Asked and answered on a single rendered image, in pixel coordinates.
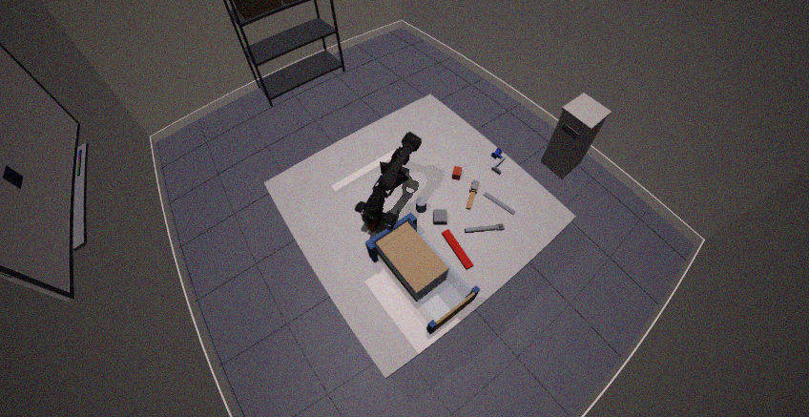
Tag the red flat bar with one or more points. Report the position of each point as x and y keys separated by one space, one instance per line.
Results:
x=457 y=249

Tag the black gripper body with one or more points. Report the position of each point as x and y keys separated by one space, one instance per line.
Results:
x=387 y=218

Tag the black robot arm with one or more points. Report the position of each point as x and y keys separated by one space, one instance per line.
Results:
x=411 y=143

